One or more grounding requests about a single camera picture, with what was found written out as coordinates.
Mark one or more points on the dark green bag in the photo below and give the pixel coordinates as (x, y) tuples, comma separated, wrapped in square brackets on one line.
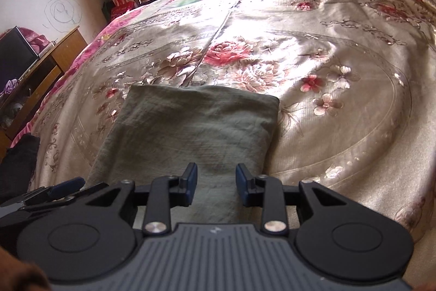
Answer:
[(107, 9)]

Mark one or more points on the wooden television cabinet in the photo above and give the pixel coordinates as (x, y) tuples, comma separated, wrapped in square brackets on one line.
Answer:
[(66, 52)]

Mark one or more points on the black flat television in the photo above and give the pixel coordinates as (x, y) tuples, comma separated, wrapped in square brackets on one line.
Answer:
[(15, 55)]

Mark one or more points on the white set-top box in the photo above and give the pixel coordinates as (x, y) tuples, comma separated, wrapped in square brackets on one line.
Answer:
[(47, 50)]

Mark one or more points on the black cloth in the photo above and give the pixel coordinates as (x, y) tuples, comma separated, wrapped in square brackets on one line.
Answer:
[(18, 165)]

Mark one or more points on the pink satin cover cloth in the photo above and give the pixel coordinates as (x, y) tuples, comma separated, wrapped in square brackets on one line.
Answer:
[(37, 42)]

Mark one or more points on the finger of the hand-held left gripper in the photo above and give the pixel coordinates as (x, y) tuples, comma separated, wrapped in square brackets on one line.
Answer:
[(51, 204), (68, 184)]

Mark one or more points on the olive green pants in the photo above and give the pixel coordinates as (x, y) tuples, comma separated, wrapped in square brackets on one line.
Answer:
[(190, 127)]

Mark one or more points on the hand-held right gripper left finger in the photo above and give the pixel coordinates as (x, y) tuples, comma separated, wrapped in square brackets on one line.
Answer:
[(193, 178)]

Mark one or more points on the beige floral satin bedspread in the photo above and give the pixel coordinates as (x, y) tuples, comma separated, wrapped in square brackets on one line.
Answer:
[(340, 124)]

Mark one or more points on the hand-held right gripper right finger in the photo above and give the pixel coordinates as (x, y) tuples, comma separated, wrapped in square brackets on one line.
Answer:
[(241, 180)]

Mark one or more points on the red gift bag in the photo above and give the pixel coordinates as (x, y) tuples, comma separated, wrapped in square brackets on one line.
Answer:
[(122, 6)]

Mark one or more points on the purple crumpled cloth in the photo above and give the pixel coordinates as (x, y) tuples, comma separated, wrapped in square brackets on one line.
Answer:
[(10, 86)]

